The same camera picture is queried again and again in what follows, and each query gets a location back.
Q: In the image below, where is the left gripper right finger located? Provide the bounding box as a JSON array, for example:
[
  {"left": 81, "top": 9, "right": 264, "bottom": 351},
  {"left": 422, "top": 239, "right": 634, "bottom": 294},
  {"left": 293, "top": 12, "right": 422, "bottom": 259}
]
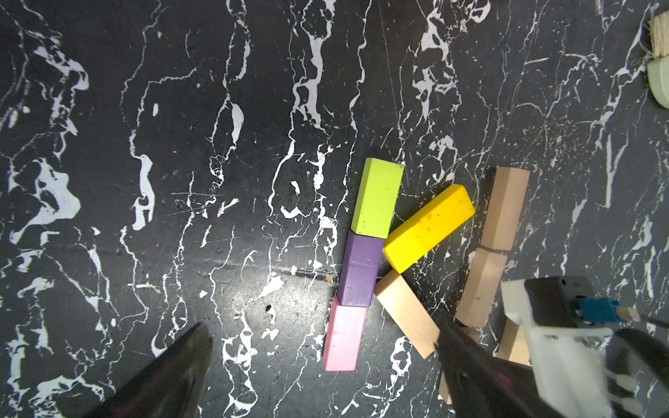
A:
[{"left": 436, "top": 320, "right": 561, "bottom": 417}]

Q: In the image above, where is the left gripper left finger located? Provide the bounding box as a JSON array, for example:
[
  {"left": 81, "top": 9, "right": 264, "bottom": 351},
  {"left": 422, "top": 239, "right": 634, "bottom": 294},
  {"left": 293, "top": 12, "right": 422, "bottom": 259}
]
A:
[{"left": 86, "top": 322, "right": 214, "bottom": 417}]

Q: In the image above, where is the pink block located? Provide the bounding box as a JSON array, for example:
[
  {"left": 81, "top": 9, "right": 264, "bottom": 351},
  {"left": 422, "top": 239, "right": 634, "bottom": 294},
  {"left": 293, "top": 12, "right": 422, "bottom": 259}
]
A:
[{"left": 323, "top": 296, "right": 368, "bottom": 372}]

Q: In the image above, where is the purple block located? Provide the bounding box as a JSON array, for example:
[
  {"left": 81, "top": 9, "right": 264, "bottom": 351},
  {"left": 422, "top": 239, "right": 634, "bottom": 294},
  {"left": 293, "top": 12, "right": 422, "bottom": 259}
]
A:
[{"left": 336, "top": 230, "right": 384, "bottom": 308}]

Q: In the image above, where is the short yellow block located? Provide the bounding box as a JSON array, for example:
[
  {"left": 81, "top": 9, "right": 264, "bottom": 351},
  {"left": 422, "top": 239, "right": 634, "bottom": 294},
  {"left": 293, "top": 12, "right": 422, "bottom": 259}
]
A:
[{"left": 383, "top": 185, "right": 476, "bottom": 273}]

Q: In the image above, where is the small wooden block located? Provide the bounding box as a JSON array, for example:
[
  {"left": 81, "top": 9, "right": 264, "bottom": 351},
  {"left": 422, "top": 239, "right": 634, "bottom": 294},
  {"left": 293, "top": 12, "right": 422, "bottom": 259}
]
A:
[{"left": 481, "top": 167, "right": 531, "bottom": 251}]

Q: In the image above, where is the green block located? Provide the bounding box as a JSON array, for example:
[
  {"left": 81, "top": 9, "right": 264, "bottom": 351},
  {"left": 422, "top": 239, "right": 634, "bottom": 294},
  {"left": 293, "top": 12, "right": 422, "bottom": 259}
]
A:
[{"left": 351, "top": 158, "right": 404, "bottom": 240}]

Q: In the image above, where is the small brush with dustpan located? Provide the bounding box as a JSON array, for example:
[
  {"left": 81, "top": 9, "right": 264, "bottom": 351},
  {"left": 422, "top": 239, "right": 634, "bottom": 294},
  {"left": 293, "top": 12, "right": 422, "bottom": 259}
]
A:
[{"left": 646, "top": 11, "right": 669, "bottom": 109}]

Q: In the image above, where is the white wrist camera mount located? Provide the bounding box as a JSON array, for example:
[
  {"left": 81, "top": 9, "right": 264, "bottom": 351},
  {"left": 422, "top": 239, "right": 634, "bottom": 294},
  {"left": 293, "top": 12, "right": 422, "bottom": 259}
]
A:
[{"left": 501, "top": 276, "right": 642, "bottom": 417}]

